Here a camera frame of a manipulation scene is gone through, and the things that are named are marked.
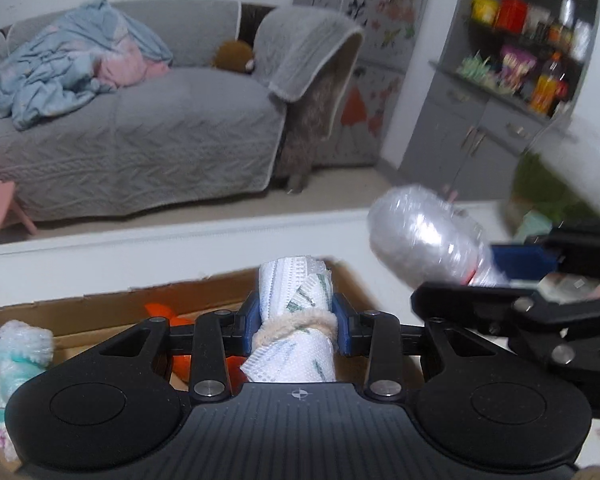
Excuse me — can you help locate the grey shelf cabinet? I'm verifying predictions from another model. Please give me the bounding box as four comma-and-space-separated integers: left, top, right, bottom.
400, 0, 600, 200

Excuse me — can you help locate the grey sofa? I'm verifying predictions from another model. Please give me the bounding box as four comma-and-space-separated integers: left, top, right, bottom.
0, 0, 363, 222

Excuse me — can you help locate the bubble wrap teal tie bundle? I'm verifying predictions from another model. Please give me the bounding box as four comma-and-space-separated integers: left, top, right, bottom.
0, 320, 55, 401

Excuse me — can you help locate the orange plastic bag bundle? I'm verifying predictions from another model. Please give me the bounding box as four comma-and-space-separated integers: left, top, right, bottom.
144, 302, 248, 393

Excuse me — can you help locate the white patterned paper bundle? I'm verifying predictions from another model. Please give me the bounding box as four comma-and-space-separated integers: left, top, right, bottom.
242, 256, 338, 384

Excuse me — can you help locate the glass fish bowl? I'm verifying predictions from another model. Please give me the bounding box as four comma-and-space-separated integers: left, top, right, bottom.
503, 116, 600, 234

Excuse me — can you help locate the floral decorated cabinet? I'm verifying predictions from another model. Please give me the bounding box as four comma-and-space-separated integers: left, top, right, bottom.
294, 0, 428, 167

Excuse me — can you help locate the brown plush toy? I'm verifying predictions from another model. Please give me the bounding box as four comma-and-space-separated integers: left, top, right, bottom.
212, 40, 256, 74

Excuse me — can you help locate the brown cardboard box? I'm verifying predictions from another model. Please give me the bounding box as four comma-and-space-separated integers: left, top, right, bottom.
0, 259, 426, 396

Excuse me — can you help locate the clear bubble wrap bundle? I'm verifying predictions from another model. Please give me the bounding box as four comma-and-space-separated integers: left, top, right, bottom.
367, 184, 508, 288

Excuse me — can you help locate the pink blanket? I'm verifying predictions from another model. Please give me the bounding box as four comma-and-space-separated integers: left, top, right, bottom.
95, 44, 170, 89

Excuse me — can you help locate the orange juice bottle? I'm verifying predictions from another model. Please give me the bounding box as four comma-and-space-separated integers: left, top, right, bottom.
529, 51, 565, 116

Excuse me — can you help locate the light blue blanket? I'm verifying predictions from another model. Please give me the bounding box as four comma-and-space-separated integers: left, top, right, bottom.
0, 0, 173, 131

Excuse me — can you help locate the mint green cup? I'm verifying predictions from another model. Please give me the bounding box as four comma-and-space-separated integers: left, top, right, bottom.
514, 210, 553, 243

